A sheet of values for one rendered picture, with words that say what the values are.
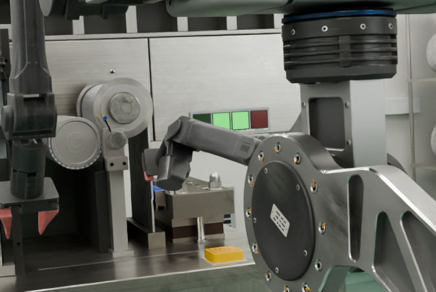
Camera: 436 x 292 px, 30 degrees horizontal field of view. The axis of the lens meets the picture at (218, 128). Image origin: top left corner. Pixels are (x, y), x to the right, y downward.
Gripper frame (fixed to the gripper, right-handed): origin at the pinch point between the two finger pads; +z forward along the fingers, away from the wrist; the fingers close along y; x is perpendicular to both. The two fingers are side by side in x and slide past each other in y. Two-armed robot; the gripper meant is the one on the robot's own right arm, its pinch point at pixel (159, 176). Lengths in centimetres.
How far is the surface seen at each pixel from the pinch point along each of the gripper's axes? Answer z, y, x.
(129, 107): -3.2, -5.5, 17.2
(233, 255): -8.8, 11.2, -23.7
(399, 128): 247, 227, 124
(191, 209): 7.7, 8.5, -6.1
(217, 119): 30, 28, 29
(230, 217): 267, 108, 81
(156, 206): 11.3, 0.9, -3.2
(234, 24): 18, 35, 54
